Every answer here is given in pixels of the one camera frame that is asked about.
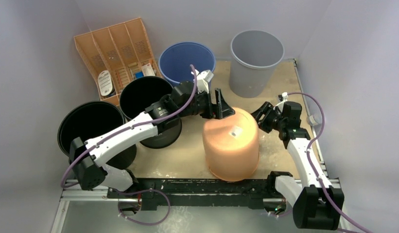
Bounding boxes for white oval label tin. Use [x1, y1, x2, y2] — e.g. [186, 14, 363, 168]
[97, 70, 116, 98]

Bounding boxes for small black plastic bucket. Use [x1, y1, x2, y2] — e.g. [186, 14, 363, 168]
[120, 76, 182, 149]

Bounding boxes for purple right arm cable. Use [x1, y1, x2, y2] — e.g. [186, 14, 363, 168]
[288, 92, 374, 233]

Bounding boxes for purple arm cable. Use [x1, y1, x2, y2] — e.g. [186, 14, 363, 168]
[60, 64, 199, 189]
[288, 92, 374, 233]

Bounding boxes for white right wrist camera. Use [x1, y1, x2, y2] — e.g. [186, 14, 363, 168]
[275, 92, 289, 112]

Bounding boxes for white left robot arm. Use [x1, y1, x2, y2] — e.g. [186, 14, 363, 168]
[58, 76, 235, 199]

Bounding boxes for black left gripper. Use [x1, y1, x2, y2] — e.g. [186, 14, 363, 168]
[179, 89, 235, 120]

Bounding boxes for large black plastic bucket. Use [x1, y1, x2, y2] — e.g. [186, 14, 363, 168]
[57, 101, 125, 156]

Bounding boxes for small blue box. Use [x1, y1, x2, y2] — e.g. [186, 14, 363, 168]
[135, 71, 144, 79]

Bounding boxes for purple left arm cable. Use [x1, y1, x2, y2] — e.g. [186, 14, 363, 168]
[60, 64, 199, 189]

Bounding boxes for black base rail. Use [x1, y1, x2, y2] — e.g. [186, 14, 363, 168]
[107, 178, 287, 213]

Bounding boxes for blue plastic bucket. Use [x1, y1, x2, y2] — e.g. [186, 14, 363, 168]
[158, 42, 216, 86]

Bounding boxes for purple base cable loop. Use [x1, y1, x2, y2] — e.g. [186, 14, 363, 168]
[117, 189, 171, 226]

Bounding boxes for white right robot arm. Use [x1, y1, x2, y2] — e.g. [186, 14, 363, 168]
[252, 101, 345, 230]

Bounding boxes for white red card packet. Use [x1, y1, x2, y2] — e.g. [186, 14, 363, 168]
[141, 63, 156, 76]

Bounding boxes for grey plastic bucket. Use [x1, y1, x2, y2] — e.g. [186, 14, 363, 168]
[229, 30, 285, 98]

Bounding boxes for orange slotted organizer rack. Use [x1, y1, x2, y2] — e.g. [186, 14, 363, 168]
[73, 17, 162, 106]

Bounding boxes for orange plastic bucket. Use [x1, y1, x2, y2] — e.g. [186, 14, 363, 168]
[202, 107, 260, 182]

